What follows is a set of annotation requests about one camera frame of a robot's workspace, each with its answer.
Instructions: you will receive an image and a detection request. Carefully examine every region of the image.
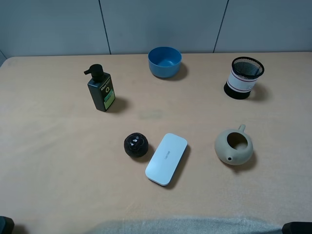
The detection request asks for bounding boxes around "black mesh pen holder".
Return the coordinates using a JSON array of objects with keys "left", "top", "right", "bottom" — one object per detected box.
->
[{"left": 224, "top": 57, "right": 265, "bottom": 100}]

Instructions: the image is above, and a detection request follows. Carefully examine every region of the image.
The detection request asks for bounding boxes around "grey robot base cover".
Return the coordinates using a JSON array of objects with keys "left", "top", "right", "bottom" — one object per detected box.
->
[{"left": 86, "top": 216, "right": 282, "bottom": 234}]

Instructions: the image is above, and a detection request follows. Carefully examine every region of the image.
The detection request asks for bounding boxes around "white rectangular case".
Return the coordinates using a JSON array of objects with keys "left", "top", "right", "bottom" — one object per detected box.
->
[{"left": 145, "top": 133, "right": 188, "bottom": 186}]

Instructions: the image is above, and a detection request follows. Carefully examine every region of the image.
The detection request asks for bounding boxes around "black round ball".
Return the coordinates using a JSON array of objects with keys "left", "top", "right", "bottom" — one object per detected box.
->
[{"left": 124, "top": 133, "right": 149, "bottom": 158}]

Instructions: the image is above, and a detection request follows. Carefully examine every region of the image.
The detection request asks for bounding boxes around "blue plastic bowl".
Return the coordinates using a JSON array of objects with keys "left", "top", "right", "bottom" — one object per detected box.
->
[{"left": 148, "top": 46, "right": 182, "bottom": 78}]

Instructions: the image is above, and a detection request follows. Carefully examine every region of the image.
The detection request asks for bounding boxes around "dark green pump bottle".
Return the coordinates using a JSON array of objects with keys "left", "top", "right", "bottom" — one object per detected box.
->
[{"left": 84, "top": 64, "right": 115, "bottom": 112}]

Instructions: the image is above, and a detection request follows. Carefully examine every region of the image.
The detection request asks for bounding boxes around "beige clay teapot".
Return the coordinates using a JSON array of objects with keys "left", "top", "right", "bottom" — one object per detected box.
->
[{"left": 214, "top": 124, "right": 254, "bottom": 166}]

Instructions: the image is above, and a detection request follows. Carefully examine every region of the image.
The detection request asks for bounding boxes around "black right corner block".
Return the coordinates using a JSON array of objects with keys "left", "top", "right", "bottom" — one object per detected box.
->
[{"left": 282, "top": 222, "right": 312, "bottom": 234}]

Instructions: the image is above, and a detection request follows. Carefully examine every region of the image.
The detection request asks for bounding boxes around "black corner block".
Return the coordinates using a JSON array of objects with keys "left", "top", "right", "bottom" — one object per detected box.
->
[
  {"left": 282, "top": 222, "right": 312, "bottom": 234},
  {"left": 0, "top": 216, "right": 15, "bottom": 234}
]

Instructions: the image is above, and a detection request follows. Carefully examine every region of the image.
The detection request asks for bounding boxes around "black left corner block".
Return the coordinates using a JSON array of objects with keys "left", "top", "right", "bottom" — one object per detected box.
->
[{"left": 0, "top": 216, "right": 15, "bottom": 234}]

